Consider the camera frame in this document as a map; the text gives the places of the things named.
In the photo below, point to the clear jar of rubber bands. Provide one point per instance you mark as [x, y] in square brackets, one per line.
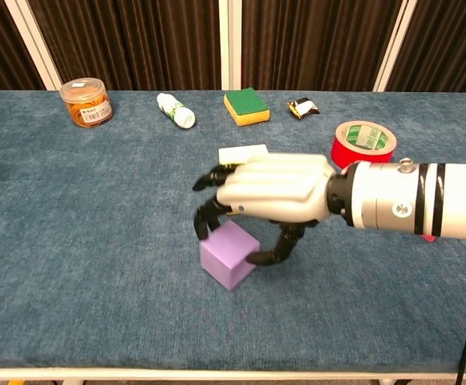
[86, 106]

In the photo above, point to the large yellow foam cube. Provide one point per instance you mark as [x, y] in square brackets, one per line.
[242, 153]

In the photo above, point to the red tape roll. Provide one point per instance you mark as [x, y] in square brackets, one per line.
[341, 154]

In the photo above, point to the white table frame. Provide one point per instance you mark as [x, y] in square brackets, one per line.
[232, 375]

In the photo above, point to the yellow floor tape strip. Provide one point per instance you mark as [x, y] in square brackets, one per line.
[16, 383]

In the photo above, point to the small red foam cube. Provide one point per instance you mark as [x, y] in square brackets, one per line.
[429, 238]

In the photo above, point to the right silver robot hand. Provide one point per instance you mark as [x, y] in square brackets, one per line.
[276, 188]

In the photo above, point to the medium purple foam cube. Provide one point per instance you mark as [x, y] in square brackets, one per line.
[224, 256]

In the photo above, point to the blue felt table cloth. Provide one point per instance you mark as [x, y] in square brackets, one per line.
[96, 280]

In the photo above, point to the green and yellow sponge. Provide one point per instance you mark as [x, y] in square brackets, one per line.
[244, 102]

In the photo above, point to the white plastic bottle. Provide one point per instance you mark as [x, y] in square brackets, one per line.
[176, 111]

